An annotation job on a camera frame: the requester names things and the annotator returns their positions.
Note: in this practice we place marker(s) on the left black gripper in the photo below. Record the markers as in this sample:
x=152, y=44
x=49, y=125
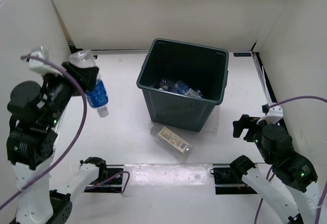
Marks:
x=89, y=74

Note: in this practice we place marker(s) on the blue label plastic bottle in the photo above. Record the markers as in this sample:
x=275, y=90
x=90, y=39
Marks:
x=98, y=98

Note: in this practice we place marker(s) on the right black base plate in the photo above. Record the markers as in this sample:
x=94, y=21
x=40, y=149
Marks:
x=227, y=184

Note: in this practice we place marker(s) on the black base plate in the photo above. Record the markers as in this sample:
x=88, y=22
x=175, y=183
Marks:
x=113, y=186
x=227, y=184

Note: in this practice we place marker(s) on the clear bottle blue green label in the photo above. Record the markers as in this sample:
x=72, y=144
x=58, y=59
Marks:
x=180, y=87

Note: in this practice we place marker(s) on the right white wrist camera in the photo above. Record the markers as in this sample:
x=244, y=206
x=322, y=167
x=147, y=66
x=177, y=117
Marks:
x=273, y=114

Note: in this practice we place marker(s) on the clear crushed plastic bottle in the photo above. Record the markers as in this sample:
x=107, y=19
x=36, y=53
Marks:
x=211, y=126

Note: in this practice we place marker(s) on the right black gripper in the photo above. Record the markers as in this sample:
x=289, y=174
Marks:
x=244, y=122

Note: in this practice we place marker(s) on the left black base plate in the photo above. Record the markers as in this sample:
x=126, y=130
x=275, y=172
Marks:
x=113, y=186

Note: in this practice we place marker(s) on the large clear labelled bottle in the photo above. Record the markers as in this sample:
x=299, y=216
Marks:
x=171, y=142

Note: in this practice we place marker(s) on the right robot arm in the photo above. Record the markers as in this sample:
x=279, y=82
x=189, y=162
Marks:
x=294, y=170

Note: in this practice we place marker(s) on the dark green plastic bin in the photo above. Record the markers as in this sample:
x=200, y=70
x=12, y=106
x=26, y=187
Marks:
x=200, y=67

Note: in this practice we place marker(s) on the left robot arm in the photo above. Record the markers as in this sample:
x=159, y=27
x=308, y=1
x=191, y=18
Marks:
x=35, y=112

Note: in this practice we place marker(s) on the right black corner label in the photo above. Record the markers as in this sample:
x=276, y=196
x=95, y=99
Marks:
x=242, y=54

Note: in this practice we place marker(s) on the right aluminium frame rail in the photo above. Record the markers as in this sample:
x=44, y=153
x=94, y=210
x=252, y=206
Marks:
x=269, y=94

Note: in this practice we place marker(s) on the bottles inside bin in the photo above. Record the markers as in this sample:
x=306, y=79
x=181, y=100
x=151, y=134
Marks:
x=166, y=84

